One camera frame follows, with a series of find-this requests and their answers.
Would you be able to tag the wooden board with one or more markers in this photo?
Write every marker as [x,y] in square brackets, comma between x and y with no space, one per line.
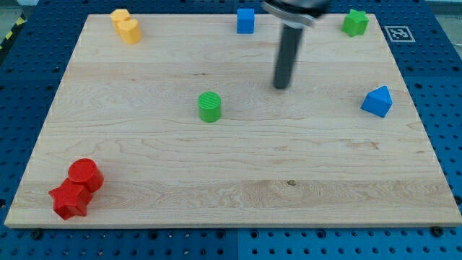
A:
[304,157]

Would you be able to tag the green cylinder block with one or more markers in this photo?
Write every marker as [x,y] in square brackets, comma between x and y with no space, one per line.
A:
[209,106]

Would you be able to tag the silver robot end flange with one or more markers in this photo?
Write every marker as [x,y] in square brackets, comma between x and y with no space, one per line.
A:
[297,13]

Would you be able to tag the blue triangle block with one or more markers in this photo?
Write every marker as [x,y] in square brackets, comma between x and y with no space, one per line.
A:
[378,102]

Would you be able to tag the red star block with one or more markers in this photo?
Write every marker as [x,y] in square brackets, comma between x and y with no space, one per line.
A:
[70,199]

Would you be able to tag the white fiducial marker tag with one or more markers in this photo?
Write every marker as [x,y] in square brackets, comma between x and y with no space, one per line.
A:
[399,34]

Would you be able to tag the blue cube block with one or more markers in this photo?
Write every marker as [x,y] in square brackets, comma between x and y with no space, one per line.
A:
[245,21]

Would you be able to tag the yellow pentagon block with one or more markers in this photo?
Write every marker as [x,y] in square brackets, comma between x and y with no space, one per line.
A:
[119,15]

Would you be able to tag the red cylinder block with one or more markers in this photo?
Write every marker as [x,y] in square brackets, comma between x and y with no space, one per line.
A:
[86,172]

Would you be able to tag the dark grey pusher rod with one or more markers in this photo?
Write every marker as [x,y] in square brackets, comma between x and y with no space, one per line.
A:
[285,62]

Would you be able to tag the green star block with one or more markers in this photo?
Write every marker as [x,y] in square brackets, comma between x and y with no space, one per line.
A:
[355,23]

